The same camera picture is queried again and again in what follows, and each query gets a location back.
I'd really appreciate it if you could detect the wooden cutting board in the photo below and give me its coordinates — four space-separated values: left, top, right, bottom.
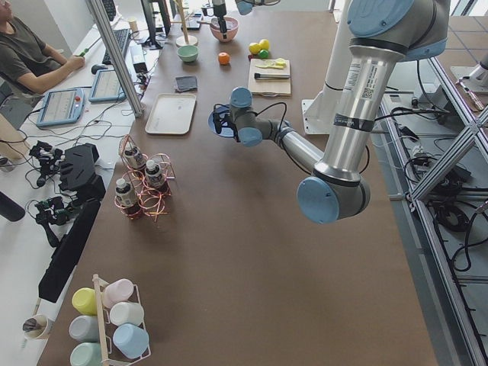
248 59 291 96

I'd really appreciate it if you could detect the light blue cup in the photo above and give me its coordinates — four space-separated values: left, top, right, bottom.
112 323 149 359

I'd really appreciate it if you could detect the white cup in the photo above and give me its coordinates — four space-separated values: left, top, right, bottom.
109 301 144 326

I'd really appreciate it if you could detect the yellow lemon lower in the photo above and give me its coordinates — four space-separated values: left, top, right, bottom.
248 43 262 55

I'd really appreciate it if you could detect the green lime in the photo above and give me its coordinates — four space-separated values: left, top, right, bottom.
258 50 269 59

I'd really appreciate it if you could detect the tea bottle lower middle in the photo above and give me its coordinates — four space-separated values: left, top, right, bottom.
145 159 169 194

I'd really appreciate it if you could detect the cream rabbit tray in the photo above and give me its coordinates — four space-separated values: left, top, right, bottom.
145 93 197 135

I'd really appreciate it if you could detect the tea bottle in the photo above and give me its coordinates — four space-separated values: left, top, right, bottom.
145 159 169 194
115 178 142 219
124 146 146 170

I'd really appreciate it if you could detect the wooden stand round base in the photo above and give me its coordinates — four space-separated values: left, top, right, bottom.
170 0 199 48

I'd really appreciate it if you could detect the tea bottle outer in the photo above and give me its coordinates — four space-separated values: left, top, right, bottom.
115 178 142 219

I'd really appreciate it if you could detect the mint green cup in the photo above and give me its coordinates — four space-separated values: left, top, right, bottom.
69 342 102 366

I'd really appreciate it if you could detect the grey folded cloth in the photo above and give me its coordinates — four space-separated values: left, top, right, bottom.
175 75 197 92

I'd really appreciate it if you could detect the lemon half thick slice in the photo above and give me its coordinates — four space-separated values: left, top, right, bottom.
274 58 287 67

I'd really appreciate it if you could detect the steel cylinder black cap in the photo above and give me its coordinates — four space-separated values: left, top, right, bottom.
254 72 291 80

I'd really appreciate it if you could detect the seated person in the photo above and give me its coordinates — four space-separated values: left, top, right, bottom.
1 1 85 95

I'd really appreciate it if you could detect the tea bottle upper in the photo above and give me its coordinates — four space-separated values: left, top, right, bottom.
124 146 146 170

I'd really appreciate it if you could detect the orange mandarin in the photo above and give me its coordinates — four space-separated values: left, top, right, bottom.
217 52 230 66

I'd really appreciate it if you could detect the yellow lemon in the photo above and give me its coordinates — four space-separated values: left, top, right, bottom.
258 39 270 50
248 43 262 55

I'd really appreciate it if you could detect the copper wire bottle rack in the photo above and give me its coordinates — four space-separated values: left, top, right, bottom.
114 134 175 220

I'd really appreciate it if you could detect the grey cup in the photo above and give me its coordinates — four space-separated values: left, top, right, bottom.
69 315 99 342

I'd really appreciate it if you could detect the blue plate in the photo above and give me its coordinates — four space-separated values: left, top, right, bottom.
207 105 234 138

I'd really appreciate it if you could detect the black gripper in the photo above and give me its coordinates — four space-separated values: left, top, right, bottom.
212 105 239 143
211 0 227 34

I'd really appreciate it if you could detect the pink bowl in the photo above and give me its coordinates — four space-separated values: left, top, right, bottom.
210 16 240 42

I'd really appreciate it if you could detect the yellow plastic knife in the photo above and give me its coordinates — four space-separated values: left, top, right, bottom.
255 64 285 70

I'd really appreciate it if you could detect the blue teach pendant far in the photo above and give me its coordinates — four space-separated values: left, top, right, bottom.
88 69 126 104

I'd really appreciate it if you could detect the yellow lemon upper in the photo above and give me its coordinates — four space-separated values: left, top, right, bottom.
258 39 270 50

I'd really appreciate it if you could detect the paper cup with utensils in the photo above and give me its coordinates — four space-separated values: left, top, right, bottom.
22 314 53 340

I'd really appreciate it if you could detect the blue teach pendant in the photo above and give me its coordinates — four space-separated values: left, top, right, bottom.
36 88 85 127
88 69 126 104

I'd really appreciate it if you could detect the yellow cup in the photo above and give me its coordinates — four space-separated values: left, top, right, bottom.
72 287 97 316

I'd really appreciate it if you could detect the green bowl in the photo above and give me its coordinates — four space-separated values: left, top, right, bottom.
177 45 199 63

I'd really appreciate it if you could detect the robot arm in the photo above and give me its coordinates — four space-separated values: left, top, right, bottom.
211 0 280 38
212 1 450 223

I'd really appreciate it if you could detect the white wire cup rack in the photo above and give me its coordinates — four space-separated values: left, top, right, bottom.
92 274 152 366

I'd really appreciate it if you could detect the black keyboard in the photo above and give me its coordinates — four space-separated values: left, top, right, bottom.
101 27 133 66

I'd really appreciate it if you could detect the blue teach pendant near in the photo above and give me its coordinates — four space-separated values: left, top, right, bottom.
36 88 85 127

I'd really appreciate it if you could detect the pink cup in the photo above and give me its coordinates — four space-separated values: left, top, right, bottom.
101 278 133 308

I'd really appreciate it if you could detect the aluminium frame post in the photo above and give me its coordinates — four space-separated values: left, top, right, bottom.
86 0 143 117

